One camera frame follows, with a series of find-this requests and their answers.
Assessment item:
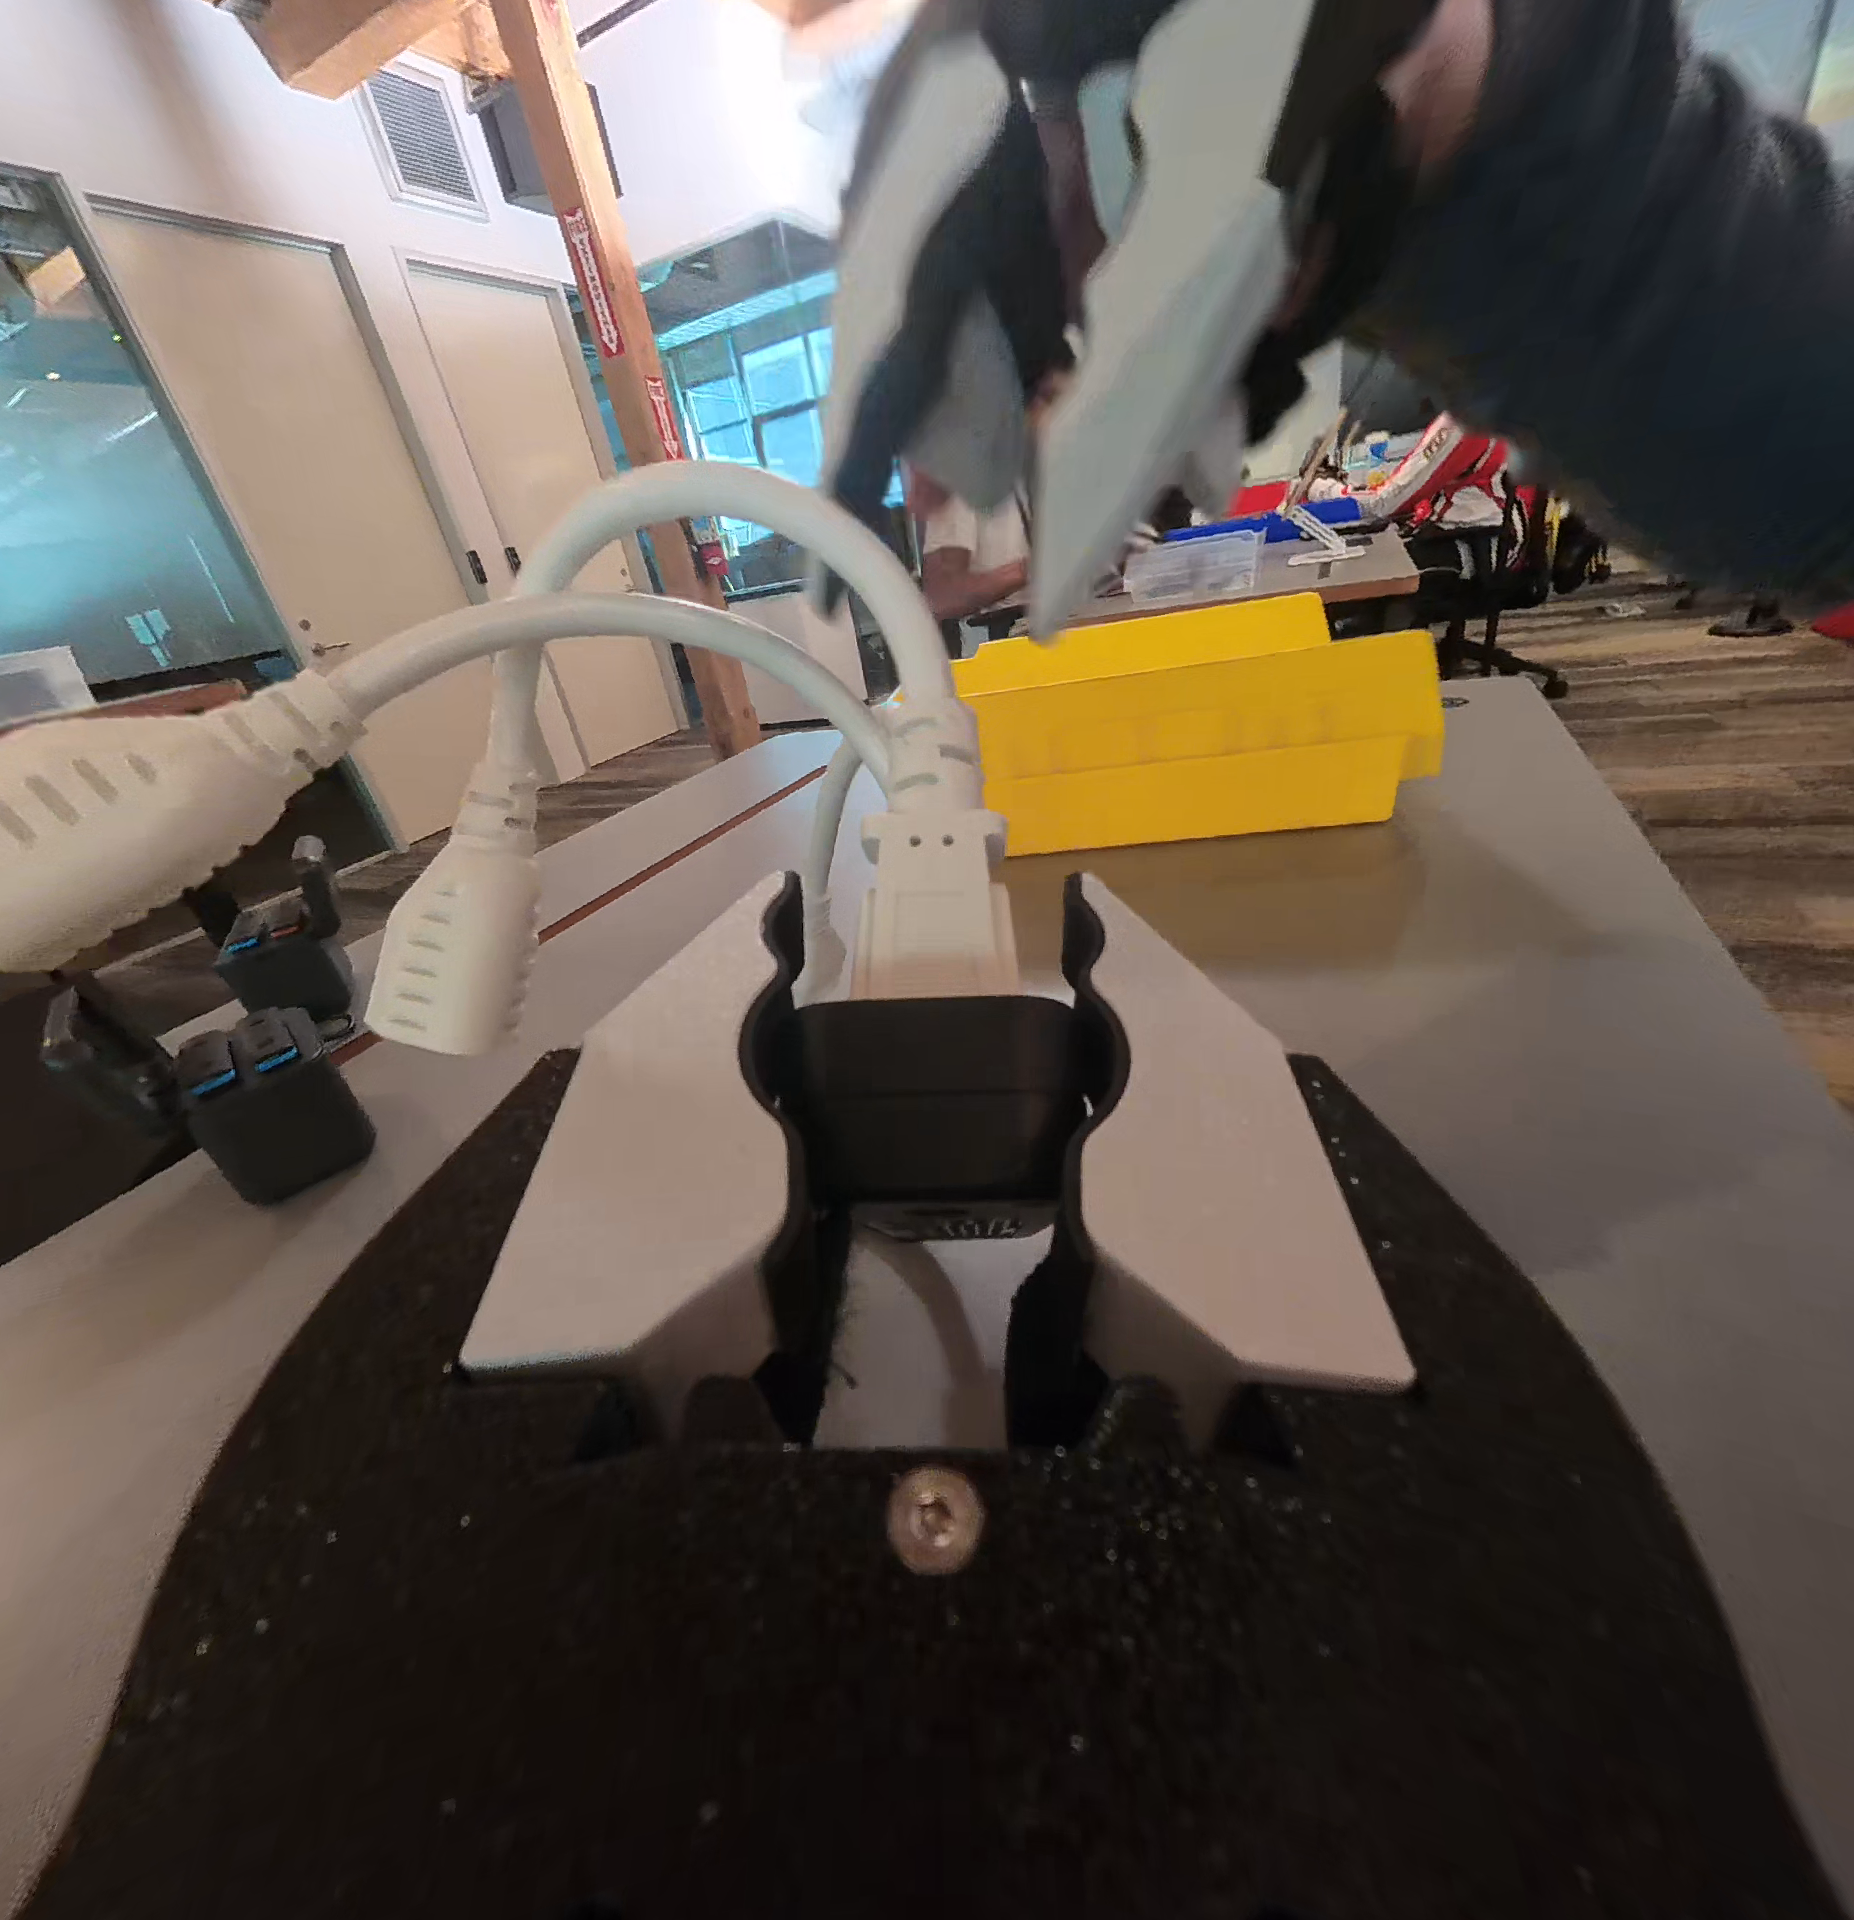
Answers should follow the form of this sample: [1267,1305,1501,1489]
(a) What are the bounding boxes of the white door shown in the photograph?
[404,246,687,758]
[92,194,469,847]

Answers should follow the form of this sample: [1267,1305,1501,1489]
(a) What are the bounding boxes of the white short extension cord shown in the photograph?
[0,592,900,983]
[371,464,1020,1063]

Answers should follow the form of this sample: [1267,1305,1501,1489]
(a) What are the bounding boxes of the yellow plastic bin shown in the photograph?
[950,592,1445,861]

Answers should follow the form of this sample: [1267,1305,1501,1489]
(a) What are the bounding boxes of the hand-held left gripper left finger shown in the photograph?
[458,871,851,1449]

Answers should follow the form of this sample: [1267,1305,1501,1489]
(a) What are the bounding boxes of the red white jacket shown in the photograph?
[1368,425,1521,531]

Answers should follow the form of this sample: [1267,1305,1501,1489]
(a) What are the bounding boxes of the wooden support post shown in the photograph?
[480,0,761,758]

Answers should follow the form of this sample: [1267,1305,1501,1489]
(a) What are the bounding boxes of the black battery charger case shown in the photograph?
[211,832,357,1025]
[42,989,376,1208]

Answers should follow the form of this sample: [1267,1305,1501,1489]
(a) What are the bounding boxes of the clear plastic box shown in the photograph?
[1126,529,1267,601]

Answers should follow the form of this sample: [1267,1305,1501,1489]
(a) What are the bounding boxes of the grey office desk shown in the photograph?
[963,514,1424,638]

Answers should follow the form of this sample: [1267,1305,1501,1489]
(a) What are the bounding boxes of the black office chair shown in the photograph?
[1405,477,1574,703]

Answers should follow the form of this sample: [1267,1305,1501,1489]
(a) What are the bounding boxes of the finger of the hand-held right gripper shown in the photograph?
[814,37,1087,622]
[1022,0,1328,644]

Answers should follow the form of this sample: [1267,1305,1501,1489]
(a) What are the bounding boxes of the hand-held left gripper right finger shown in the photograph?
[1001,871,1419,1449]

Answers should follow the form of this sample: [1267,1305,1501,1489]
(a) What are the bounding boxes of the wall air vent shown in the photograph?
[357,60,484,212]

